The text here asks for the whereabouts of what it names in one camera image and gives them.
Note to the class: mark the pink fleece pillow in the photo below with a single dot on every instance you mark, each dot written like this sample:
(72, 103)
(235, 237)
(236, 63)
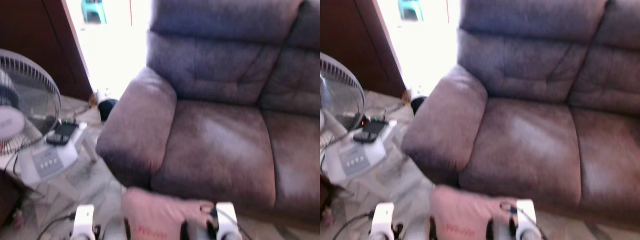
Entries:
(462, 212)
(155, 212)

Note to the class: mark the large upholstered suede sofa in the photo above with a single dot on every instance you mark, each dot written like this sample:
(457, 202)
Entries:
(220, 135)
(525, 140)

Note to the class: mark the black and white round appliance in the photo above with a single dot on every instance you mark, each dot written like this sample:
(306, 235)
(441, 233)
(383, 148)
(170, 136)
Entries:
(106, 106)
(417, 101)

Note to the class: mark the small black electronic device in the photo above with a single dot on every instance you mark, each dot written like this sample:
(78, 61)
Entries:
(62, 132)
(371, 129)

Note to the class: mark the dark brown wooden furniture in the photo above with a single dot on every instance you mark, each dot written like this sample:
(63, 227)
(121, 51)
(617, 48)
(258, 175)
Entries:
(7, 197)

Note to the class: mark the white standing fan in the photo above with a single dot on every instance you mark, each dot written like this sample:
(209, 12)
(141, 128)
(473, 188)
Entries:
(30, 90)
(340, 95)

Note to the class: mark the green plastic stool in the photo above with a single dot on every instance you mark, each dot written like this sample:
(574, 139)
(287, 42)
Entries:
(411, 9)
(93, 11)

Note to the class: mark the dark brown wooden door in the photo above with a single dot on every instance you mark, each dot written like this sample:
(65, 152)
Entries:
(350, 30)
(35, 30)

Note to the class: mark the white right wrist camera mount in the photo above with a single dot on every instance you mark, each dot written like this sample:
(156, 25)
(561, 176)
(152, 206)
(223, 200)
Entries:
(526, 219)
(226, 220)

